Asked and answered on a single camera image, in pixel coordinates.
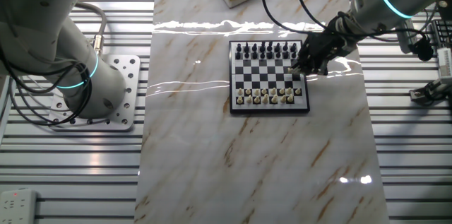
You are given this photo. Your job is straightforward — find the metal clamp mount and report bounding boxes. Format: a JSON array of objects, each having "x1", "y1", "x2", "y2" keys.
[{"x1": 409, "y1": 77, "x2": 452, "y2": 107}]

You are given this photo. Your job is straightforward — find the grey cable with metal connector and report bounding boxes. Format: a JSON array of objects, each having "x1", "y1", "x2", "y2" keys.
[{"x1": 73, "y1": 1, "x2": 108, "y2": 57}]

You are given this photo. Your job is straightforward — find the white ribbed device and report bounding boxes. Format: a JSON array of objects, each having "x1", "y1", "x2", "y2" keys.
[{"x1": 436, "y1": 47, "x2": 452, "y2": 78}]

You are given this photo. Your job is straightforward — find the black foam-covered microphone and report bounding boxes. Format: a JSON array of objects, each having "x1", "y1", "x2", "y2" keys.
[{"x1": 411, "y1": 36, "x2": 434, "y2": 61}]

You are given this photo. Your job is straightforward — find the black base cable bundle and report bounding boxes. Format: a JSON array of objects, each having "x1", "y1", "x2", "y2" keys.
[{"x1": 0, "y1": 57, "x2": 94, "y2": 128}]

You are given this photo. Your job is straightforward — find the glossy marble-pattern mat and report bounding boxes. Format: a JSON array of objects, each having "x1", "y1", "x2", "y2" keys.
[{"x1": 133, "y1": 0, "x2": 390, "y2": 224}]

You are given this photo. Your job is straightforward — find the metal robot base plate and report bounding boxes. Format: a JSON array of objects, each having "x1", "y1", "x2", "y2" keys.
[{"x1": 47, "y1": 54, "x2": 141, "y2": 132}]

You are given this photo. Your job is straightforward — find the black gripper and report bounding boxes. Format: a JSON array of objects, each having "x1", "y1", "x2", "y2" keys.
[{"x1": 292, "y1": 22, "x2": 355, "y2": 76}]

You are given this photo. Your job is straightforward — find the black keyboard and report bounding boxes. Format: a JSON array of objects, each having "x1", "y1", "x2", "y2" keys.
[{"x1": 431, "y1": 18, "x2": 452, "y2": 49}]

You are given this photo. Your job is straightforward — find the black plate with hole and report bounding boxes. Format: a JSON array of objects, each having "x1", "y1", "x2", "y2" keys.
[{"x1": 436, "y1": 0, "x2": 452, "y2": 20}]

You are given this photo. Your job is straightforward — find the white power strip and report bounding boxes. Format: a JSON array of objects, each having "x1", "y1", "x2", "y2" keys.
[{"x1": 0, "y1": 188, "x2": 38, "y2": 224}]

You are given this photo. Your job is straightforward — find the black-framed magnetic chessboard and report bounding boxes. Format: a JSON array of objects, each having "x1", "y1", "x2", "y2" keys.
[{"x1": 228, "y1": 40, "x2": 311, "y2": 114}]

